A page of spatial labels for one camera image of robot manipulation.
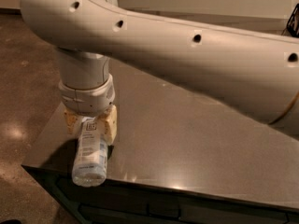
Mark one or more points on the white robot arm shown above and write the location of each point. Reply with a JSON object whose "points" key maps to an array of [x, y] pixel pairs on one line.
{"points": [[254, 73]]}

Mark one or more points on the blue plastic water bottle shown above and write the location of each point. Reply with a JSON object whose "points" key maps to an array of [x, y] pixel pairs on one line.
{"points": [[90, 164]]}

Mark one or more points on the dark counter cabinet base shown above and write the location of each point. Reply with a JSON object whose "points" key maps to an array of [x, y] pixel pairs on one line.
{"points": [[124, 203]]}

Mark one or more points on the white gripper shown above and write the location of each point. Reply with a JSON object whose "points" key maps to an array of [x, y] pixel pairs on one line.
{"points": [[85, 98]]}

